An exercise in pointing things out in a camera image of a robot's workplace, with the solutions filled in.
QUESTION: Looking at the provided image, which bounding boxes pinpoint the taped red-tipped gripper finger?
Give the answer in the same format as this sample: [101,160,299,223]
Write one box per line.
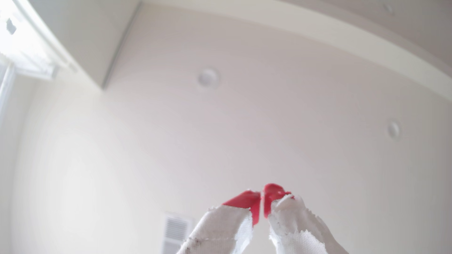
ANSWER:
[263,183,349,254]
[177,190,261,254]

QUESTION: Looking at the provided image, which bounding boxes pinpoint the round recessed ceiling light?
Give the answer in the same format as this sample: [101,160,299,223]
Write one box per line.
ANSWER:
[387,120,402,141]
[197,68,220,89]

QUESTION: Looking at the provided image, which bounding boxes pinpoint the white wall air vent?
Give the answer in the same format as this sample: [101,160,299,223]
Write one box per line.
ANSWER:
[163,213,193,254]

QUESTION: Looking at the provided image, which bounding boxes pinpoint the bright window with white frame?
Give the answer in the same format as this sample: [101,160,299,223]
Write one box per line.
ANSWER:
[0,0,59,117]

